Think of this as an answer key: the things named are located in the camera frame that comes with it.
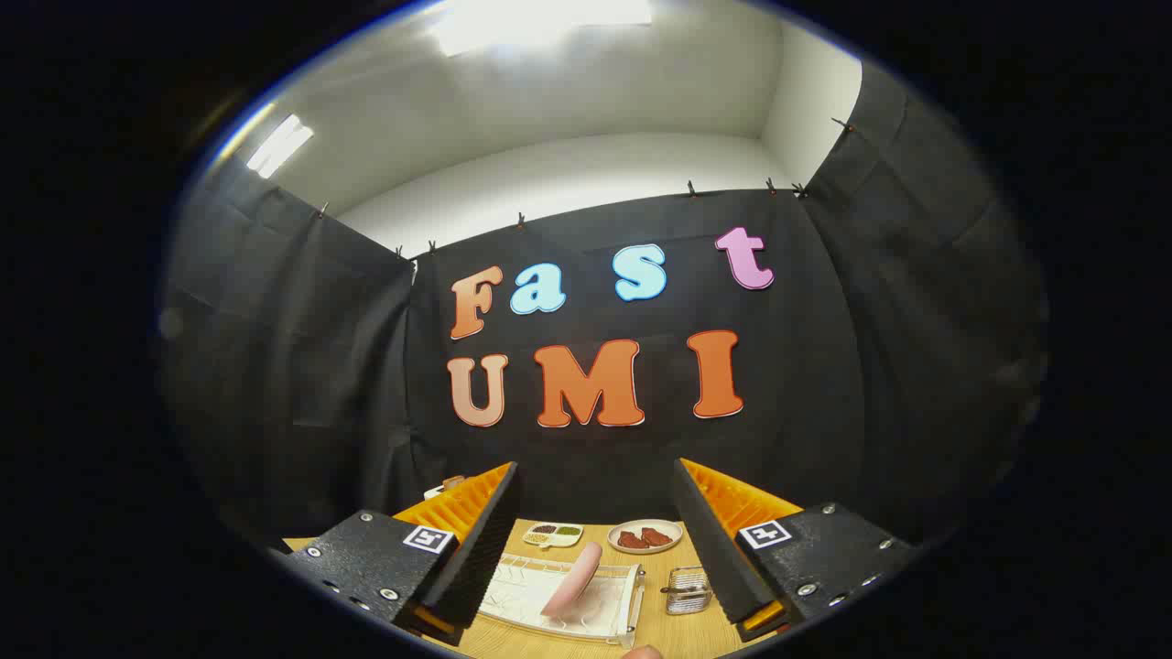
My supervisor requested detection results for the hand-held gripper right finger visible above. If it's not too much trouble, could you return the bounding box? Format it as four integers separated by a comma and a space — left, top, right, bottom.
673, 458, 917, 642

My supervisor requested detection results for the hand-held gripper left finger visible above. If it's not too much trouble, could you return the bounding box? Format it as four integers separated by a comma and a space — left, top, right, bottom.
284, 460, 525, 647

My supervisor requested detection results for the metal wire basket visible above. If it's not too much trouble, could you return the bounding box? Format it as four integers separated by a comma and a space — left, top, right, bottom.
661, 566, 713, 616

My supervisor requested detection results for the white wire dish rack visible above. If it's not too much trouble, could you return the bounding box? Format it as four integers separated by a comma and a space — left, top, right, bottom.
476, 552, 646, 649

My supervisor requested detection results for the pink plate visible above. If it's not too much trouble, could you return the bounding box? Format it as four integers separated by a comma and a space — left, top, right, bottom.
540, 542, 603, 619

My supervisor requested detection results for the white plate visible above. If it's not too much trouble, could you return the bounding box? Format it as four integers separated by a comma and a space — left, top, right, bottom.
607, 519, 684, 556

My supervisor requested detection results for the white divided bean dish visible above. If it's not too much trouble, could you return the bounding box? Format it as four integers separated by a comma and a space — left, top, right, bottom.
522, 523, 584, 548

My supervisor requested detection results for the black backdrop cloth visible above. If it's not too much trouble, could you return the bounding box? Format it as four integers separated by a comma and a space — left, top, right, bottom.
160, 59, 1049, 550

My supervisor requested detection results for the narrow ceiling light panel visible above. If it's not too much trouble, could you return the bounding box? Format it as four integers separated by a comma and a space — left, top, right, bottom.
245, 113, 314, 179

